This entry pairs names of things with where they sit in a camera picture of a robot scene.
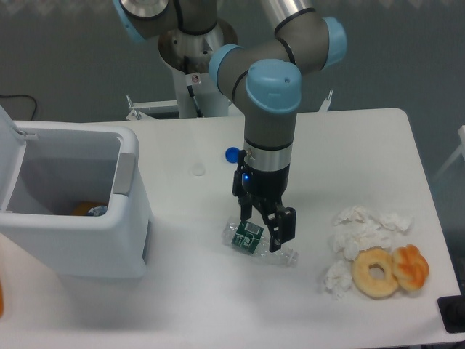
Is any black device at table edge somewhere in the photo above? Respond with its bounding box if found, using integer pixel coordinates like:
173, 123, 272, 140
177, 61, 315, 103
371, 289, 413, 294
437, 295, 464, 334

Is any white frame at right edge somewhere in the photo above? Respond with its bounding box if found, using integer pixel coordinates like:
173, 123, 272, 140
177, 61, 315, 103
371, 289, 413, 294
432, 125, 464, 185

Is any orange trash inside bin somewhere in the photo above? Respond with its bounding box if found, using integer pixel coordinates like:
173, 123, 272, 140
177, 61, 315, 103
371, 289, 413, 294
70, 201, 107, 216

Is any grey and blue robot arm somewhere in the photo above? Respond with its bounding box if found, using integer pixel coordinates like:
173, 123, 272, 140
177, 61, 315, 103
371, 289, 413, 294
113, 1, 347, 252

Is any ring doughnut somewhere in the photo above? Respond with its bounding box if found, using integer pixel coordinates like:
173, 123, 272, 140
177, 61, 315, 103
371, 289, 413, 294
351, 248, 399, 299

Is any small crumpled white tissue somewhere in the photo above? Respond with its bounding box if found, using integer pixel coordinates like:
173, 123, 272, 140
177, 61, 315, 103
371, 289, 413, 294
323, 260, 352, 300

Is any blue bottle cap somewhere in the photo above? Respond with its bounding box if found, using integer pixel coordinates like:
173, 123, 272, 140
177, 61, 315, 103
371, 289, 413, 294
225, 147, 240, 164

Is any large crumpled white tissue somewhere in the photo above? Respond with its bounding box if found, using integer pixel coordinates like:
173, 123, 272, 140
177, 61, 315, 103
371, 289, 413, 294
330, 205, 414, 261

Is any orange glazed bread roll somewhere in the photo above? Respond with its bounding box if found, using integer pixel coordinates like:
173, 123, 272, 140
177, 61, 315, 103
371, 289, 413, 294
392, 244, 429, 292

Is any black cable on floor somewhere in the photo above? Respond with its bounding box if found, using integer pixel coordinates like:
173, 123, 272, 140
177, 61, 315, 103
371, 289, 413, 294
0, 94, 38, 121

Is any crumpled wrapper inside bin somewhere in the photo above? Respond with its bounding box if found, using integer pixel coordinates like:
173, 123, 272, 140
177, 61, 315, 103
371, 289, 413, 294
86, 205, 108, 217

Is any orange object at left edge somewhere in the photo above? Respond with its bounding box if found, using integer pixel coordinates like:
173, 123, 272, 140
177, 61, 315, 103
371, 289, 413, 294
0, 281, 4, 318

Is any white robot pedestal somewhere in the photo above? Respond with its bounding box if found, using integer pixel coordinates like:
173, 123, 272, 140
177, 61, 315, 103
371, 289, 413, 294
158, 19, 238, 119

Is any white trash bin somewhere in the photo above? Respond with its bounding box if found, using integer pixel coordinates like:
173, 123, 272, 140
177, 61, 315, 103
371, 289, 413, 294
1, 121, 152, 278

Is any crushed clear plastic bottle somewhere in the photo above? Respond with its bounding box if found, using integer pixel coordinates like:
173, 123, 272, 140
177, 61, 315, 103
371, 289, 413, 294
222, 217, 299, 268

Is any white trash bin lid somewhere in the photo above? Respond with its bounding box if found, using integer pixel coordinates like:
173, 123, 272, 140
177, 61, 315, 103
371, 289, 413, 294
1, 107, 37, 212

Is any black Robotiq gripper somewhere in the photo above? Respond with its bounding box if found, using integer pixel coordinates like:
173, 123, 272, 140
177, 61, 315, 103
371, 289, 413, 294
232, 164, 296, 252

